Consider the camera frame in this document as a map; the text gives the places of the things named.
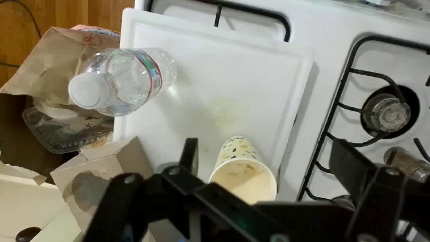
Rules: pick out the white box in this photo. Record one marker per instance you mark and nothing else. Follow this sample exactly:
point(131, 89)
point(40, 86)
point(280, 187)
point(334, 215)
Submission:
point(27, 205)

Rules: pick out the white gas stove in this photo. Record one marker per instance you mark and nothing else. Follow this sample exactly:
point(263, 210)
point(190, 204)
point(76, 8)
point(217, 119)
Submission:
point(331, 27)

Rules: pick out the brown paper bag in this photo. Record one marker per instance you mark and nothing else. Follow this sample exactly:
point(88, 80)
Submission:
point(49, 62)

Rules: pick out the white plastic cutting board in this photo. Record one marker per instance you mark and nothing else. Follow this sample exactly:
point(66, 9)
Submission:
point(224, 80)

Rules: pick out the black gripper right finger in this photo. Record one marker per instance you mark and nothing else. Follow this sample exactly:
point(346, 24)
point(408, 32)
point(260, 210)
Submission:
point(371, 196)

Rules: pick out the small metal cup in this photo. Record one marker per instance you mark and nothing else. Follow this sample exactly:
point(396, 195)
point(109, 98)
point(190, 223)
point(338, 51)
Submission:
point(405, 161)

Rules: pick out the cardboard cup carrier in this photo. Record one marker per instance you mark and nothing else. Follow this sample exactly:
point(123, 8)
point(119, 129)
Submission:
point(112, 162)

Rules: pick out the clear plastic food container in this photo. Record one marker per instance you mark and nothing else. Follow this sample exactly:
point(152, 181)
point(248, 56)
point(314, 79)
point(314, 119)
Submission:
point(62, 132)

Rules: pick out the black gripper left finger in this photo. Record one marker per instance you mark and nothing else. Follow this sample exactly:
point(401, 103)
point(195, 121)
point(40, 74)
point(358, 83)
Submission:
point(148, 205)

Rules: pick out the dotted paper cup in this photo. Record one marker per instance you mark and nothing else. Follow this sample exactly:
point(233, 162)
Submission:
point(244, 176)

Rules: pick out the black stove grate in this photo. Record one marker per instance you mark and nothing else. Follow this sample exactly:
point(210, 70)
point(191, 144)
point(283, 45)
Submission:
point(269, 15)
point(354, 48)

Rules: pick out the clear plastic water bottle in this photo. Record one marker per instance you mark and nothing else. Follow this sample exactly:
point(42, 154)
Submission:
point(122, 80)

